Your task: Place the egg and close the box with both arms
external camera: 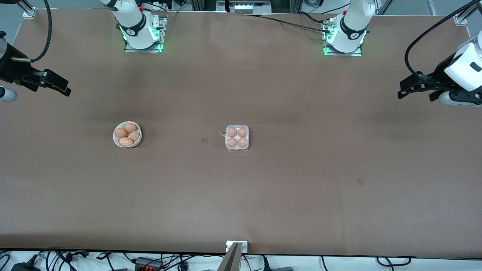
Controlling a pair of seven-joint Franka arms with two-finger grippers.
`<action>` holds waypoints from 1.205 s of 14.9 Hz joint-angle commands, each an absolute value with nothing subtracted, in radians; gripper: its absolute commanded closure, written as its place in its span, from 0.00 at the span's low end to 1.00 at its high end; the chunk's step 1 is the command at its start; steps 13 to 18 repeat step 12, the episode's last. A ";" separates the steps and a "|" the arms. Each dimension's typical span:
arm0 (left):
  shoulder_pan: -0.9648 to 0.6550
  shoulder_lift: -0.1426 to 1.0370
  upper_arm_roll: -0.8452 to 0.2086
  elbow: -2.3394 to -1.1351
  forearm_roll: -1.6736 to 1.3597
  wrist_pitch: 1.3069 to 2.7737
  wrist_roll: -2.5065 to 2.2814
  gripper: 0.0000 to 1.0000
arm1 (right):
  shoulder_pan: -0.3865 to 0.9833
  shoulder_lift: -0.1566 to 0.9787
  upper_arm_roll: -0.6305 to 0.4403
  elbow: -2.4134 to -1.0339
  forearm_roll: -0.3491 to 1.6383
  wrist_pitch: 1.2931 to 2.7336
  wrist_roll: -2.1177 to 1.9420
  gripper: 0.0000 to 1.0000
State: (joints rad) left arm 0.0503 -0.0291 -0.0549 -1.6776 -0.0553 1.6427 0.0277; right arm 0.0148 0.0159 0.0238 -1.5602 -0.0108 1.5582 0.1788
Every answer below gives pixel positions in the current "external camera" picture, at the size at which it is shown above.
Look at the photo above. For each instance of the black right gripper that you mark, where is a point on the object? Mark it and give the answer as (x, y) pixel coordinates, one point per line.
(11, 71)

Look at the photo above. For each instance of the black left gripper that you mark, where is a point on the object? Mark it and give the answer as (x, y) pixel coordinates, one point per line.
(439, 75)

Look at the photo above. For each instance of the clear plastic egg carton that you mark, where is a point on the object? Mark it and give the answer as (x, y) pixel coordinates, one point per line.
(237, 127)

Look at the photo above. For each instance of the brown egg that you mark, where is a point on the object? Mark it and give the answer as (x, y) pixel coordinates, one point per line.
(126, 142)
(243, 132)
(131, 127)
(232, 132)
(243, 142)
(134, 135)
(232, 142)
(121, 132)

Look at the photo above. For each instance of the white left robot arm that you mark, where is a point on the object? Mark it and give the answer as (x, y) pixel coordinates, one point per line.
(352, 26)

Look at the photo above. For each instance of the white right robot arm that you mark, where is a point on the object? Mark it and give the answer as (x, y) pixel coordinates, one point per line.
(131, 22)

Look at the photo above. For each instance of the black box with orange connectors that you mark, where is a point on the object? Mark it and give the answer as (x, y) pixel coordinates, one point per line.
(148, 264)

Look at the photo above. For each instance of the white round bowl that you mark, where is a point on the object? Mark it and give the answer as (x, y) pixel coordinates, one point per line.
(116, 140)

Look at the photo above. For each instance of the black power adapter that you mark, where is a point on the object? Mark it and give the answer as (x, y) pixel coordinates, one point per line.
(24, 267)

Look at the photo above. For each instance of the white power strip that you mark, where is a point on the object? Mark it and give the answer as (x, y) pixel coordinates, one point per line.
(248, 6)

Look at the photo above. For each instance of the aluminium corner bracket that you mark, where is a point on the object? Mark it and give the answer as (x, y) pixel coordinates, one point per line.
(29, 13)
(460, 19)

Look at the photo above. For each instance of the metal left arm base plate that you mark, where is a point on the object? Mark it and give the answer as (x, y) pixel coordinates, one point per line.
(357, 54)

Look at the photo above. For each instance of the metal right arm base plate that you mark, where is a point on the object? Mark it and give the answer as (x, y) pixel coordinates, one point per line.
(130, 50)

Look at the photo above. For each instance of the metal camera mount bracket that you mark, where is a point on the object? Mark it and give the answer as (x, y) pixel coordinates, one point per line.
(244, 246)

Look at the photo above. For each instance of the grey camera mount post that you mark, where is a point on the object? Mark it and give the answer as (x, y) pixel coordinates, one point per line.
(231, 259)

